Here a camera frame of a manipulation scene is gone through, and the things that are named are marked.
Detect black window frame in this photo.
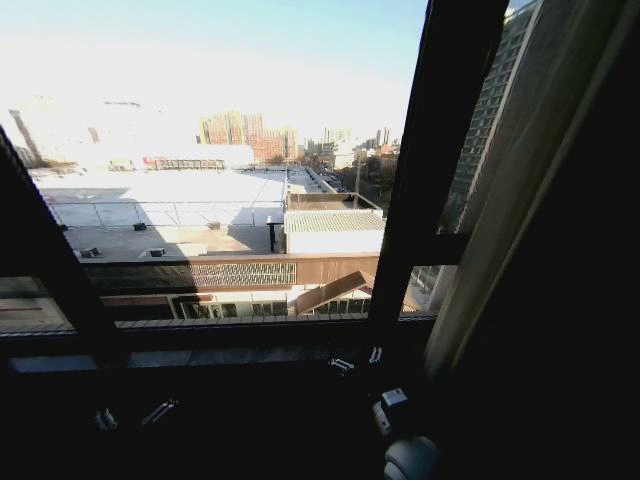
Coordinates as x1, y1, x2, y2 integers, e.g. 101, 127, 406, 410
0, 0, 511, 374

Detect tall dark chimney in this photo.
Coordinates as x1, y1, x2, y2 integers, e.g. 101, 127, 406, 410
8, 108, 45, 168

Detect dark beige curtain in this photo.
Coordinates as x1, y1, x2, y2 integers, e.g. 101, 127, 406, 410
422, 0, 640, 480

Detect tall grey tower building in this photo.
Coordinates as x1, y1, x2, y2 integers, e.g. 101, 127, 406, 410
438, 0, 545, 235

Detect low white-roofed building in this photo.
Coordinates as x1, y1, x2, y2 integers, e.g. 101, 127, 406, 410
28, 165, 389, 321

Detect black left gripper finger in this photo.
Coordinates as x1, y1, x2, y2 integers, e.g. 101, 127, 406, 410
140, 397, 180, 427
94, 407, 120, 432

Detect red brick high-rise building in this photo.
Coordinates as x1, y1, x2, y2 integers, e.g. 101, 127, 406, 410
198, 110, 300, 164

